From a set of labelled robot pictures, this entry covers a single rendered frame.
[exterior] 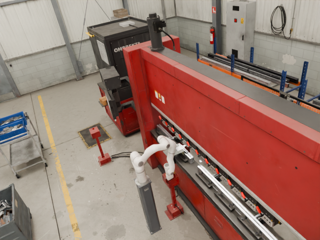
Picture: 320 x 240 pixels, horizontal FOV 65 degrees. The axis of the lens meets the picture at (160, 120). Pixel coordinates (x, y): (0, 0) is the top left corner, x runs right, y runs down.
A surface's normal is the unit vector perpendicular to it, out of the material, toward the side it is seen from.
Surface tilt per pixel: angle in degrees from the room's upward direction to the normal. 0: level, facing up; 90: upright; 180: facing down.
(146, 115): 90
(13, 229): 90
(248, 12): 90
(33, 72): 90
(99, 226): 0
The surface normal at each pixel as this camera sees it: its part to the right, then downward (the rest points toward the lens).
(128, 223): -0.14, -0.83
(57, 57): 0.47, 0.42
